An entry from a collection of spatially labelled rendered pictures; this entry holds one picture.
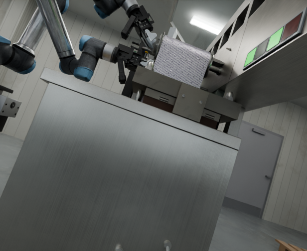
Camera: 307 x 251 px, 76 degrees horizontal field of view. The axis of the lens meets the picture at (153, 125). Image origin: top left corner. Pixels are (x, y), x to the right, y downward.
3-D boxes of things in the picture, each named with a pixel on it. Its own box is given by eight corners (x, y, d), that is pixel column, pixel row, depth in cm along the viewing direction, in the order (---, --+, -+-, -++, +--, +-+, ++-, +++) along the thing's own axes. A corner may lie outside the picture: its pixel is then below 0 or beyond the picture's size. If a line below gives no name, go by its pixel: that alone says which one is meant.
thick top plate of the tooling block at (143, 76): (132, 92, 84) (137, 79, 84) (218, 123, 86) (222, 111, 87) (131, 80, 68) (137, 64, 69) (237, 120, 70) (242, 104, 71)
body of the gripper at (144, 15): (155, 23, 93) (142, 1, 93) (139, 31, 92) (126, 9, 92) (153, 32, 101) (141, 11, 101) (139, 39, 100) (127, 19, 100)
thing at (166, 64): (145, 87, 89) (159, 51, 91) (193, 105, 90) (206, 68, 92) (145, 87, 88) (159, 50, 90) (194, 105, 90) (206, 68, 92)
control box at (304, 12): (241, 69, 72) (247, 52, 72) (243, 70, 72) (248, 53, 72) (298, 32, 47) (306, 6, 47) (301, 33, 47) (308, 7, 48)
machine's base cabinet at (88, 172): (97, 182, 300) (117, 129, 309) (137, 195, 304) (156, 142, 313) (-84, 388, 50) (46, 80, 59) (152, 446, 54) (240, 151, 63)
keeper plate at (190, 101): (171, 113, 68) (181, 84, 69) (197, 123, 69) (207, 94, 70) (172, 112, 66) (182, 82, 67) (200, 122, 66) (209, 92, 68)
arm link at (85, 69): (79, 81, 94) (88, 61, 95) (93, 83, 87) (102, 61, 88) (65, 73, 87) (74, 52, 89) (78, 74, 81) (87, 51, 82)
